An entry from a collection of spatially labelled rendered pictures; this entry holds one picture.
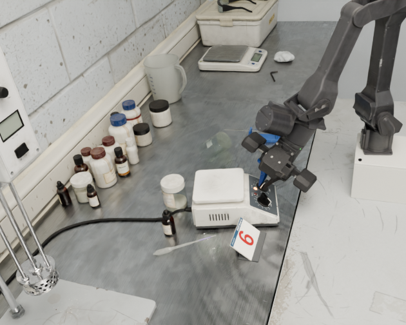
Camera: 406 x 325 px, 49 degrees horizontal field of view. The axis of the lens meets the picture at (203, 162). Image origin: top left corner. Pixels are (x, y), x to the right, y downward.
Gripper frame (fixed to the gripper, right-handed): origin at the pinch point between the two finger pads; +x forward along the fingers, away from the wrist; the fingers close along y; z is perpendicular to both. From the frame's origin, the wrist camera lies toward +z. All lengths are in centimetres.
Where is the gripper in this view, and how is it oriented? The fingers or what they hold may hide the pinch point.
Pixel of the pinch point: (268, 177)
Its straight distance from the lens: 106.4
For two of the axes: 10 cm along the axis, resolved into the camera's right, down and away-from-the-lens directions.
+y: 7.6, 6.0, -2.4
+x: -4.0, 7.3, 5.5
